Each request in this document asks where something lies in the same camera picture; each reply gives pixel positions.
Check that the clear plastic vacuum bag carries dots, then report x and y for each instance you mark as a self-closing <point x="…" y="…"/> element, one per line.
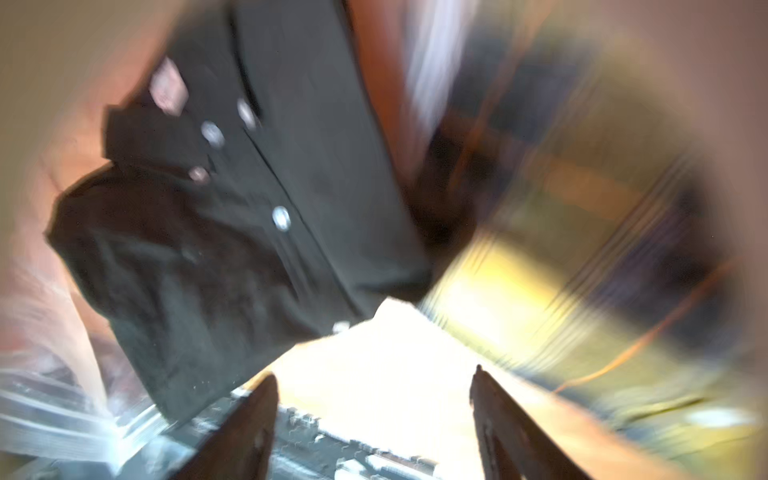
<point x="68" y="393"/>

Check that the yellow green plaid shirt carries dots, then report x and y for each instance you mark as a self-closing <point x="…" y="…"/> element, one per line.
<point x="598" y="272"/>

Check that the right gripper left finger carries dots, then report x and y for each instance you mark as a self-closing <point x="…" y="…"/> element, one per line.
<point x="242" y="447"/>

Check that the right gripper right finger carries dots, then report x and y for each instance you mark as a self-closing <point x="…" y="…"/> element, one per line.
<point x="511" y="444"/>

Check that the black shirt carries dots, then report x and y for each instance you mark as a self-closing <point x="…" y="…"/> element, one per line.
<point x="249" y="203"/>

